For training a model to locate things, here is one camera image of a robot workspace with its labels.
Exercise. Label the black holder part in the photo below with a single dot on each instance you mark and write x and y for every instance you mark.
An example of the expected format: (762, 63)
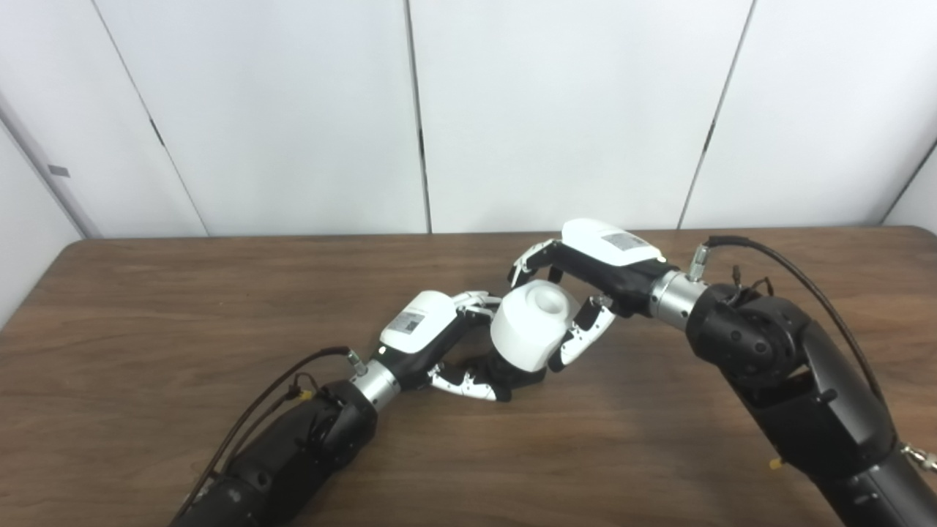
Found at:
(512, 377)

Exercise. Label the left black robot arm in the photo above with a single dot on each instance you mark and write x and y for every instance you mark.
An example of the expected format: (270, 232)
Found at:
(293, 454)

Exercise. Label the round white piece with holes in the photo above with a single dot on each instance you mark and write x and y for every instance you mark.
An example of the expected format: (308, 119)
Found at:
(523, 329)

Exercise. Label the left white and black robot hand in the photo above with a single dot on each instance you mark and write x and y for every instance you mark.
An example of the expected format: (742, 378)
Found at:
(421, 322)

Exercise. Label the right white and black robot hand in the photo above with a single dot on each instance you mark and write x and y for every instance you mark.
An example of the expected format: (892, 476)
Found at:
(615, 256)

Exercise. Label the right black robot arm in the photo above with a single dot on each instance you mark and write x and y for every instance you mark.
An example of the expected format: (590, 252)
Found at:
(790, 366)

